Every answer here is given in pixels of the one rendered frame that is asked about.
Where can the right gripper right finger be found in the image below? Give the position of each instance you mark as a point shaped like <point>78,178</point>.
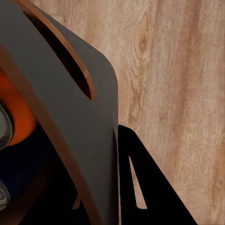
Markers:
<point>164,207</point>

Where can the can of soda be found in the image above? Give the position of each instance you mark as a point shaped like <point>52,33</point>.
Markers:
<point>17,120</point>
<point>82,83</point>
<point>21,163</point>

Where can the trash can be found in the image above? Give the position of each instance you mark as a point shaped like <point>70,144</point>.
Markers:
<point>83,131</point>

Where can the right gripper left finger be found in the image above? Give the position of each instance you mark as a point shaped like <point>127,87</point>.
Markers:
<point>54,206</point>

